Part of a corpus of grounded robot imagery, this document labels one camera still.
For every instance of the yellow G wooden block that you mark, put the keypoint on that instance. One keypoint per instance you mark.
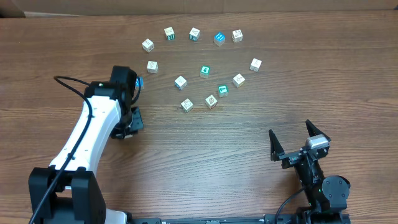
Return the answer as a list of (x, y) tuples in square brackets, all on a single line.
[(238, 80)]

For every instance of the blue X wooden block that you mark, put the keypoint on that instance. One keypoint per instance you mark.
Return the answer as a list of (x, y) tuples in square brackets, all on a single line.
[(139, 83)]

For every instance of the green J wooden block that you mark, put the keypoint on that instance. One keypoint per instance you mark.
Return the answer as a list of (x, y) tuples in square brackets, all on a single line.
[(194, 34)]

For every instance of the yellow-edged wooden block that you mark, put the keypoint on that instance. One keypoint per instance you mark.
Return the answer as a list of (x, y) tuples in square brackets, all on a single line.
[(148, 45)]

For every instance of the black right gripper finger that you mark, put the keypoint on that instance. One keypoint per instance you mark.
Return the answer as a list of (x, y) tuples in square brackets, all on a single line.
[(276, 149), (314, 131)]

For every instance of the plain globe wooden block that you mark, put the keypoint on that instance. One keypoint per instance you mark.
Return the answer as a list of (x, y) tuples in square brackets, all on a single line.
[(152, 67)]

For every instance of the green-edged picture wooden block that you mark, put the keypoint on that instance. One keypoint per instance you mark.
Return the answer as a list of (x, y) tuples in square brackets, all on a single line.
[(186, 105)]

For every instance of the red Y wooden block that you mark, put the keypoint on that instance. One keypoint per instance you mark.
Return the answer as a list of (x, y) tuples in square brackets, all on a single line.
[(211, 101)]

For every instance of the yellow O wooden block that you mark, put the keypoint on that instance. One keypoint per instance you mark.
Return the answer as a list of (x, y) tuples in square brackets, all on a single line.
[(237, 35)]

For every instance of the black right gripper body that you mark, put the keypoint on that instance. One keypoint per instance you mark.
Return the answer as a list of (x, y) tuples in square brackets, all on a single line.
[(291, 158)]

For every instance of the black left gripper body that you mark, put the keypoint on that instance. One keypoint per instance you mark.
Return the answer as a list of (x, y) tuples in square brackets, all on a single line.
[(122, 129)]

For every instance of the blue-top wooden block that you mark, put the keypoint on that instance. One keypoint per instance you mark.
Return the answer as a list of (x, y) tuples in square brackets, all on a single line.
[(219, 39)]

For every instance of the yellow-top wooden block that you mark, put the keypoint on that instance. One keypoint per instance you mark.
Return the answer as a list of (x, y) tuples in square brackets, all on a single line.
[(128, 136)]

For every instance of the green 4 wooden block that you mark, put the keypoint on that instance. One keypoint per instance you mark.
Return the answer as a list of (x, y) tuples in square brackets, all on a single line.
[(205, 71)]

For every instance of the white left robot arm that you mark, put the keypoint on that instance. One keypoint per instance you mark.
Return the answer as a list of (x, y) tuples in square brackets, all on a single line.
[(67, 190)]

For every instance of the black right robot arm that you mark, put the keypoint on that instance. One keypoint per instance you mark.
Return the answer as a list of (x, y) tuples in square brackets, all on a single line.
[(327, 196)]

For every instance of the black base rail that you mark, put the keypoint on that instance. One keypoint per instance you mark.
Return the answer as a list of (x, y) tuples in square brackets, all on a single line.
[(242, 220)]

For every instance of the blue D wooden block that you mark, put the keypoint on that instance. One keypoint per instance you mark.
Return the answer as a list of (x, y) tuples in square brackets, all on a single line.
[(180, 82)]

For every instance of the green K wooden block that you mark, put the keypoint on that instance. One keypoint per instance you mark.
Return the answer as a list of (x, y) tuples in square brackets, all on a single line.
[(169, 33)]

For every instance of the yellow anchor wooden block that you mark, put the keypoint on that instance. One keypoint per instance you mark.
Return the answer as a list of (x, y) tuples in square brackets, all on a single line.
[(255, 65)]

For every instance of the green 7 wooden block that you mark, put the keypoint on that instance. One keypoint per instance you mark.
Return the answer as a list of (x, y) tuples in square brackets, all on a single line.
[(223, 91)]

